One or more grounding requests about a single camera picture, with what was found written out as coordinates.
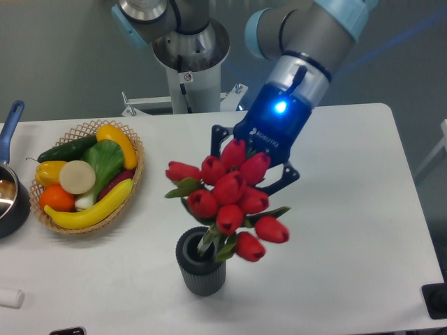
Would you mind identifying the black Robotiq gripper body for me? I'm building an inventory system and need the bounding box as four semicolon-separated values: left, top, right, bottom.
233;84;311;167

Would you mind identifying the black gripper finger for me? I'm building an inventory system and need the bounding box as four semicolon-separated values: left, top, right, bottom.
255;161;300;196
210;124;233;157

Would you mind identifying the red tulip bouquet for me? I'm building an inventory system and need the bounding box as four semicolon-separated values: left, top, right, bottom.
166;139;289;262

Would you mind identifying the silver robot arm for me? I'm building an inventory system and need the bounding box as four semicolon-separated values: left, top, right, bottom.
111;1;376;195

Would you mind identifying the dark grey ribbed vase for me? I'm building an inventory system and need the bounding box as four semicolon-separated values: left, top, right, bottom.
175;227;226;297

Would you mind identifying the purple eggplant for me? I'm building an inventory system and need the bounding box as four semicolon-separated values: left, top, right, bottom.
98;170;135;200

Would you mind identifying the yellow squash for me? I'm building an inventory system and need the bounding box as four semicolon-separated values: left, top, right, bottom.
96;124;138;170

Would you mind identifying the green bok choy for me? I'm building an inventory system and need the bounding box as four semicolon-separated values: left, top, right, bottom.
75;140;124;211

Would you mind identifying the yellow banana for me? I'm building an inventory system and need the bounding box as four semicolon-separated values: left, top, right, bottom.
44;179;133;230

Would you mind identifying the dark green cucumber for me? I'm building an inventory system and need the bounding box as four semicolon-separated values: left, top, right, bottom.
27;136;97;163

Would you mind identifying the beige round disc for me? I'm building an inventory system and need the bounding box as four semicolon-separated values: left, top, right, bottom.
59;161;96;195

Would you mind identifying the yellow bell pepper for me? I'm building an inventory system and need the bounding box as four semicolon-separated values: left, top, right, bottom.
35;161;67;188

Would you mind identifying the orange fruit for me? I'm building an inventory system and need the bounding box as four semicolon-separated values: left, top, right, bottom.
39;185;75;212

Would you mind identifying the black device at table edge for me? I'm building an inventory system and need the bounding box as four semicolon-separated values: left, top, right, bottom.
422;283;446;320

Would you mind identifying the white cylinder object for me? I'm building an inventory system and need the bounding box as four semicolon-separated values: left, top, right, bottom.
0;287;25;309

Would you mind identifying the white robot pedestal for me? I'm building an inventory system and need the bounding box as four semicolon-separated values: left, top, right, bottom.
122;64;249;117

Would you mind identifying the white frame at right edge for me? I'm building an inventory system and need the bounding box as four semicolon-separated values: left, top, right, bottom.
413;119;446;184

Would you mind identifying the dark pot with blue handle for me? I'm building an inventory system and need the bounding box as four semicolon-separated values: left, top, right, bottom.
1;100;30;238

